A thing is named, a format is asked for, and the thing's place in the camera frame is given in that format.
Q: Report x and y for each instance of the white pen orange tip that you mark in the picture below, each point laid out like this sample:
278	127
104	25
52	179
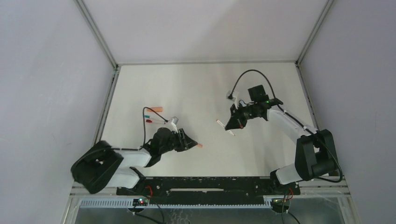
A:
224	127

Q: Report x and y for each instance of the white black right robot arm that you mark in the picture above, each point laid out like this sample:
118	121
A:
315	153

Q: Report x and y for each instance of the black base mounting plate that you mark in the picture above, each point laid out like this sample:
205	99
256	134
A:
250	190

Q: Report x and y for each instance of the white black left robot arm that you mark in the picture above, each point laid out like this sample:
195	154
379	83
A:
105	166

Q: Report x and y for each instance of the white marker green end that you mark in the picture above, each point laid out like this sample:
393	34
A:
152	117

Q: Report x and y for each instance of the thin white red pen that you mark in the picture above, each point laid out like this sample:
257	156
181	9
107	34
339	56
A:
155	121

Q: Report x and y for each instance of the orange translucent highlighter pen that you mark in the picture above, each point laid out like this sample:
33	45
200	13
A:
154	109

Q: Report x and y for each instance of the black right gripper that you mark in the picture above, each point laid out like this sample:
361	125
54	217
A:
236	113

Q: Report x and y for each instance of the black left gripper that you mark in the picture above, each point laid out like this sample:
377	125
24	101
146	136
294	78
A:
182	141

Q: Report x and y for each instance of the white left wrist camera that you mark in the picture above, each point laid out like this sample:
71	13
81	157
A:
172	122

